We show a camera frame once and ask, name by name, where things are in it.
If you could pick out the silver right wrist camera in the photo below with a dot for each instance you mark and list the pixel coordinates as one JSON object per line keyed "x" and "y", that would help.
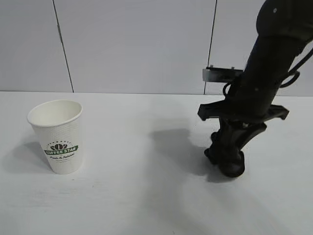
{"x": 215, "y": 75}

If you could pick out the white paper coffee cup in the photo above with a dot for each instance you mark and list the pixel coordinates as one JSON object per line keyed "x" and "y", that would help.
{"x": 61, "y": 137}

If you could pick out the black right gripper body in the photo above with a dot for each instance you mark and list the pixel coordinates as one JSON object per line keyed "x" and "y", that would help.
{"x": 254, "y": 98}

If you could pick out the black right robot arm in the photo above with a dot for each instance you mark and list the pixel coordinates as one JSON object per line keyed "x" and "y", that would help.
{"x": 281, "y": 24}

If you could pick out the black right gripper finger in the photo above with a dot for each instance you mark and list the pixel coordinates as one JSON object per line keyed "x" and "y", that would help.
{"x": 247, "y": 134}
{"x": 225, "y": 132}

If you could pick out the black and purple cloth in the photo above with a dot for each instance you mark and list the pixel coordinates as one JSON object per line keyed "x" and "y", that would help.
{"x": 230, "y": 169}

